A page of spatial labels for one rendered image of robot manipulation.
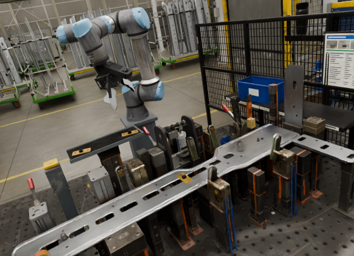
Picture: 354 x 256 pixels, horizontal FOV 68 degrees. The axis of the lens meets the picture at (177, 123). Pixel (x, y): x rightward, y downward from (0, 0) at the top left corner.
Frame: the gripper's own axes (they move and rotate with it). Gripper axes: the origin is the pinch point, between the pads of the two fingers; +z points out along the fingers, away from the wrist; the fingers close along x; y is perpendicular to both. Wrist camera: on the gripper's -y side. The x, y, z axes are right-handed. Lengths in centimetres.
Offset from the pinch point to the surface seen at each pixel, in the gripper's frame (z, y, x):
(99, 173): 20.9, 11.4, 23.7
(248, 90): 49, -21, -85
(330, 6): 53, -68, -245
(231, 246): 68, -34, 18
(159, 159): 33.9, -1.4, 0.7
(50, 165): 11.9, 32.7, 28.8
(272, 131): 54, -44, -44
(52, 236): 26, 15, 52
